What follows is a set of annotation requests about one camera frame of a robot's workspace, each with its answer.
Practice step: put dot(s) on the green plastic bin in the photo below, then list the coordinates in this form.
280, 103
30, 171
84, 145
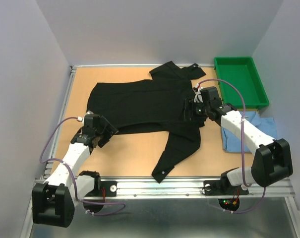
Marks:
242, 73

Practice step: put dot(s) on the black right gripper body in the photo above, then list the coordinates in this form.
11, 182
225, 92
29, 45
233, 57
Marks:
199, 109

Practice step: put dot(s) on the front aluminium rail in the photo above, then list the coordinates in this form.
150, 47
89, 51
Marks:
176, 187

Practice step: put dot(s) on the aluminium table frame rail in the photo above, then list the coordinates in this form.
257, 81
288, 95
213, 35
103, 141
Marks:
50, 147

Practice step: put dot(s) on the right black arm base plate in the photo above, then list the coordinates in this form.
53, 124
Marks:
216, 187

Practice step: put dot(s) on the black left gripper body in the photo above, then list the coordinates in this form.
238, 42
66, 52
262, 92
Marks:
104, 133

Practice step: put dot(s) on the black long sleeve shirt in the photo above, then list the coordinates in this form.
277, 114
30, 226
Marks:
151, 105

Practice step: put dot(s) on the light blue folded shirt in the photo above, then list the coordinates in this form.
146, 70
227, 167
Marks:
232, 144

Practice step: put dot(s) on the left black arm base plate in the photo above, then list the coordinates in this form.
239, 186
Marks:
105, 188

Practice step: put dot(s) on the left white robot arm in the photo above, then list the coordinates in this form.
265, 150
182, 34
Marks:
55, 199

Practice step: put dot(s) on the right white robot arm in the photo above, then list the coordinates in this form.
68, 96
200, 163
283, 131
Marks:
272, 160

